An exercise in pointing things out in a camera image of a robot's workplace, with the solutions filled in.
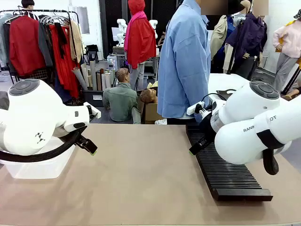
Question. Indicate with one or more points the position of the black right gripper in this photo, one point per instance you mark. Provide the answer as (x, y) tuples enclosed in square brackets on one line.
[(207, 124)]

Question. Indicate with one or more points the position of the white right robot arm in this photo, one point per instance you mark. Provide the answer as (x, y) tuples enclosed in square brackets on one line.
[(247, 141)]

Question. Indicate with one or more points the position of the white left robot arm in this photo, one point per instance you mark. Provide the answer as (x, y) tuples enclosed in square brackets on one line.
[(28, 117)]

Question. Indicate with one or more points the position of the black slotted PCB rack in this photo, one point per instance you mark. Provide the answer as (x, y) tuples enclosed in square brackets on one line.
[(223, 179)]

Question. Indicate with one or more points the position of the black roll bin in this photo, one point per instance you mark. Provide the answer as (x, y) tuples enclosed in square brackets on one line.
[(92, 97)]

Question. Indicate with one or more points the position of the seated mannequin green jacket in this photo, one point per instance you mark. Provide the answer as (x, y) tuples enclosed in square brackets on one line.
[(120, 101)]

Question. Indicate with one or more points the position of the clear plastic box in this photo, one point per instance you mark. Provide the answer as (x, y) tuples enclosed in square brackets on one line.
[(35, 169)]

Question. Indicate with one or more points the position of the brown cardboard box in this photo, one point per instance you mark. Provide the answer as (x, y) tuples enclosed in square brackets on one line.
[(150, 113)]

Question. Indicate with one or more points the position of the brown paper roll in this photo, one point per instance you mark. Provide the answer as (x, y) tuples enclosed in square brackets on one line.
[(100, 81)]

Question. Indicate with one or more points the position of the white paper roll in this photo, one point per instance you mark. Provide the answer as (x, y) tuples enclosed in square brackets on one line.
[(107, 81)]

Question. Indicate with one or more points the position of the grey paper roll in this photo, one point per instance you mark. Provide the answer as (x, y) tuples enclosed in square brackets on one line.
[(80, 78)]

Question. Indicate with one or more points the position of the white side table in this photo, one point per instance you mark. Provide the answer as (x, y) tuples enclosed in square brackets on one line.
[(225, 81)]

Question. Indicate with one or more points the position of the tall beige paper roll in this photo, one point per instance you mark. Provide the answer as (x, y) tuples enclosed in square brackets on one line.
[(93, 75)]

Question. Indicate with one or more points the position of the cream paper roll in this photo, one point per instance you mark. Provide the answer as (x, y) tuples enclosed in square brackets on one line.
[(85, 75)]

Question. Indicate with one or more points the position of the brown mannequin head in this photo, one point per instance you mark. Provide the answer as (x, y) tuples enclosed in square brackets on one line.
[(148, 95)]

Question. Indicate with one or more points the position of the red hanging dress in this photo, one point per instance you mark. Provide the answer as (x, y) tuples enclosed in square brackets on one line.
[(68, 70)]

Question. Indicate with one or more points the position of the clear water bottle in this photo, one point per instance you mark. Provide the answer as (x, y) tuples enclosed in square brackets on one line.
[(112, 62)]

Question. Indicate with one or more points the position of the person torso blue shirt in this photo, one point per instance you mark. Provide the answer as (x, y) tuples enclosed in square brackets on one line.
[(183, 58)]

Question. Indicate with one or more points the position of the black office chair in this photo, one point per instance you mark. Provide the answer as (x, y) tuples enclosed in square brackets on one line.
[(92, 54)]

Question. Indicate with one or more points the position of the beige hanging garment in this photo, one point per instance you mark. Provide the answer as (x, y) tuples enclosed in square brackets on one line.
[(76, 42)]

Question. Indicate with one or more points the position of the mannequin in beige coat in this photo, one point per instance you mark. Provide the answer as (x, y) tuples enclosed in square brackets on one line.
[(217, 40)]

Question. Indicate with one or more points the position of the black hanging scarf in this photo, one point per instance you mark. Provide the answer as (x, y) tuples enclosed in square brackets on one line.
[(60, 40)]

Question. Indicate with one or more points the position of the dark grey hanging garment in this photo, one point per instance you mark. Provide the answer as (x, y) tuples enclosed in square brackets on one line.
[(45, 44)]

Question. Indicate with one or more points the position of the mannequin in purple jacket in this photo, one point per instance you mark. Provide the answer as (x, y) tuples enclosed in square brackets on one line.
[(249, 40)]

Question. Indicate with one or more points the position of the mannequin in red hooded coat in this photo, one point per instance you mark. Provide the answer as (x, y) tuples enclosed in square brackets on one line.
[(141, 40)]

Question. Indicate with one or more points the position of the red hanging jacket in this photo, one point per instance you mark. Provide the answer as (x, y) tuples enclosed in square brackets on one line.
[(26, 47)]

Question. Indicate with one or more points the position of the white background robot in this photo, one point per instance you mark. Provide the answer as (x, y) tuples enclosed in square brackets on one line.
[(121, 28)]

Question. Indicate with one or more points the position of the mannequin in pink sweater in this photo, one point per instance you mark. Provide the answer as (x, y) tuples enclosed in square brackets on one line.
[(288, 47)]

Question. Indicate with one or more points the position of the light grey hanging garment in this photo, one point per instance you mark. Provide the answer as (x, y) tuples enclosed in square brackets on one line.
[(3, 40)]

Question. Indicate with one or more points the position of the black metal clothes rack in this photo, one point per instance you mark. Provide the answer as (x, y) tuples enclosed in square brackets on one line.
[(42, 11)]

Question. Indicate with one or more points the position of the black hat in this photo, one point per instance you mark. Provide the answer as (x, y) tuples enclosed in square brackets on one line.
[(236, 7)]

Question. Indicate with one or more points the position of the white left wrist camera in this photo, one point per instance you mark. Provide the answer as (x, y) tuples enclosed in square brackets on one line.
[(95, 112)]

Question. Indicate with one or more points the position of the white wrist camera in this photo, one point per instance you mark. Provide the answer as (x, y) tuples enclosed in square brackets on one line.
[(95, 112), (192, 109)]

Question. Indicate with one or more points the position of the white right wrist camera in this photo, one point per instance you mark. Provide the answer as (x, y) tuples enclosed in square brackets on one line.
[(192, 109)]

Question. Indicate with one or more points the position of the grey wall panel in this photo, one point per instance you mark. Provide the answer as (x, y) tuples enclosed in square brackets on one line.
[(82, 20)]

